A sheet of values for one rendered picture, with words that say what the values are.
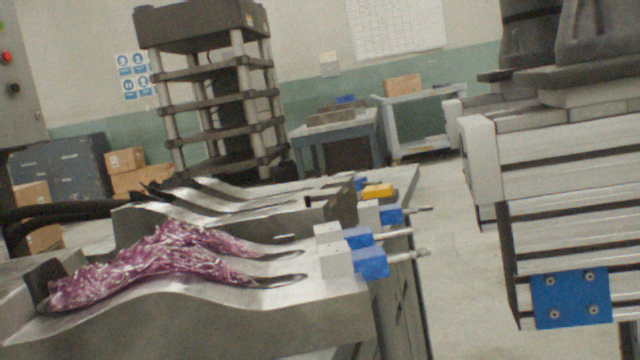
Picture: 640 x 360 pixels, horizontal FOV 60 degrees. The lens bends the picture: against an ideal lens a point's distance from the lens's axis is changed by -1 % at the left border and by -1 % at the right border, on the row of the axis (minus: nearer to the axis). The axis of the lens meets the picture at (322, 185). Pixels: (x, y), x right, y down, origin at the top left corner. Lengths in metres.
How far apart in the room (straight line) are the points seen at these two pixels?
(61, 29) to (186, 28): 3.77
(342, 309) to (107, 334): 0.24
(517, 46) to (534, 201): 0.56
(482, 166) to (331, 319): 0.24
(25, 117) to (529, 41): 1.24
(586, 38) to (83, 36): 7.91
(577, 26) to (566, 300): 0.32
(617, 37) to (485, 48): 6.78
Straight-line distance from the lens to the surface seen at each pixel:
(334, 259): 0.64
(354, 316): 0.60
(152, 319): 0.61
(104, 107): 8.24
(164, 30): 5.03
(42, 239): 5.83
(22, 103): 1.67
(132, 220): 1.01
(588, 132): 0.67
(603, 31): 0.68
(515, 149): 0.65
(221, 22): 4.88
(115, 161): 7.80
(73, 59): 8.43
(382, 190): 1.21
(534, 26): 1.16
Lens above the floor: 1.06
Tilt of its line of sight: 9 degrees down
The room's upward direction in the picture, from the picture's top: 11 degrees counter-clockwise
